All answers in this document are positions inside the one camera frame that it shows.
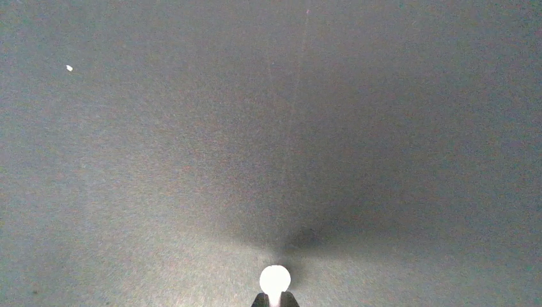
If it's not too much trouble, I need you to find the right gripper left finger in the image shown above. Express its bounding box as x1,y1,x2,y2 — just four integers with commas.
251,292,268,307

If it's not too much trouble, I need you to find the white hook earbud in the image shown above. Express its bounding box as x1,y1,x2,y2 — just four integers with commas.
259,265,291,307

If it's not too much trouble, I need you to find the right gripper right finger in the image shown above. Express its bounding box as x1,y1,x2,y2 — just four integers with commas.
281,292,300,307

